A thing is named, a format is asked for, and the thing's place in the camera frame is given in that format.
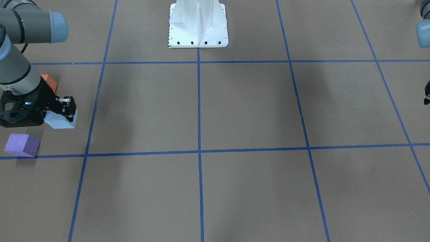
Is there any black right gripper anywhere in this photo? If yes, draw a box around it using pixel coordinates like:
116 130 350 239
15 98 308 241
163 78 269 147
0 79 77 128

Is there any light blue foam block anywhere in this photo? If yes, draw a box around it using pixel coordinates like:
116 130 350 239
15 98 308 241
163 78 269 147
44 110 78 129

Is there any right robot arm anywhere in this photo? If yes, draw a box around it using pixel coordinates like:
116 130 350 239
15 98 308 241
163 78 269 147
0 0 77 129

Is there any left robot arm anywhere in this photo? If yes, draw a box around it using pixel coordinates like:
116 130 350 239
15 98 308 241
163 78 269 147
415 0 430 48

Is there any orange foam block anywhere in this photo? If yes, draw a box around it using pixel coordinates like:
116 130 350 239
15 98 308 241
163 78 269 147
41 75 58 93

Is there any purple foam block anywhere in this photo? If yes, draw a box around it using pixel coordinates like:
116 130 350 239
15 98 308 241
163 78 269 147
4 134 40 157

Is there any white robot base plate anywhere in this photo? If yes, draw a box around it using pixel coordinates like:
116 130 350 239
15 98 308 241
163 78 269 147
168 0 229 48

